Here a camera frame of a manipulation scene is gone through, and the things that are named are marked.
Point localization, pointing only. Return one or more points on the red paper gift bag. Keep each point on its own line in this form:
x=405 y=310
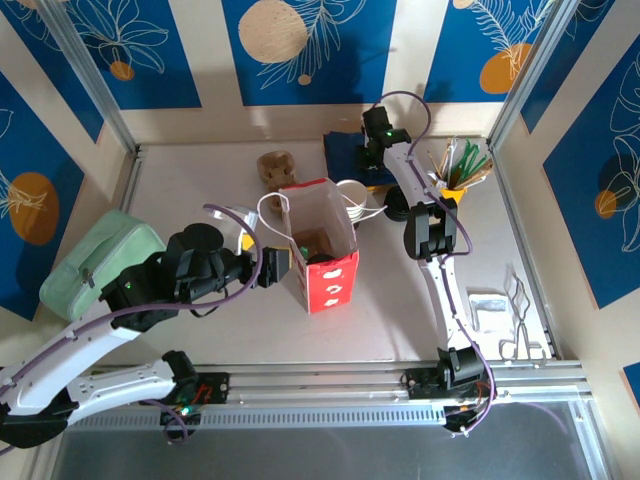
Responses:
x=332 y=290

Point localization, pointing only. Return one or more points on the flat wooden stirrer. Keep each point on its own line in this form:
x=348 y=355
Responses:
x=480 y=177

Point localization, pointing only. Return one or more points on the grey metal sheet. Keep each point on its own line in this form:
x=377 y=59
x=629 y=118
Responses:
x=320 y=455

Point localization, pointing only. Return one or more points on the aluminium frame post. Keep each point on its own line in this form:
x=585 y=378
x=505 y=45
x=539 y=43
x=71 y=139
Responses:
x=540 y=75
x=80 y=55

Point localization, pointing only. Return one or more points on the white paper wrapped straw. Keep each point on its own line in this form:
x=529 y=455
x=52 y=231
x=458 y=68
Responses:
x=447 y=157

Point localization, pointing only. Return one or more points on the thin wooden stick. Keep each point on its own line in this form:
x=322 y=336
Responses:
x=435 y=162

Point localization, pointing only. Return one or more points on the navy paper napkin stack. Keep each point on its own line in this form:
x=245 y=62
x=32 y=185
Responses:
x=342 y=155

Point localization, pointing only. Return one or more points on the stacked paper cups black print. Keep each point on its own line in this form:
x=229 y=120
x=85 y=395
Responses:
x=352 y=192

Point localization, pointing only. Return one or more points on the aluminium arm base rail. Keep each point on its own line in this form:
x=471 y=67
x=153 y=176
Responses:
x=320 y=415

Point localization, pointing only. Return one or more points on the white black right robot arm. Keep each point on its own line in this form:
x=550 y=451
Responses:
x=440 y=300

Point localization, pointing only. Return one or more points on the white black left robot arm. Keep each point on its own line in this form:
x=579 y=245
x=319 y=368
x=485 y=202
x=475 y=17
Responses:
x=60 y=350

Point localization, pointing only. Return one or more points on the green plastic stirrer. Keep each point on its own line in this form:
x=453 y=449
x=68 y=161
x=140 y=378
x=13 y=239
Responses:
x=475 y=170
x=462 y=162

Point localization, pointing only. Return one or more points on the mint green zip pouch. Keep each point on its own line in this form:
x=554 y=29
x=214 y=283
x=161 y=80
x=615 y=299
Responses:
x=90 y=265

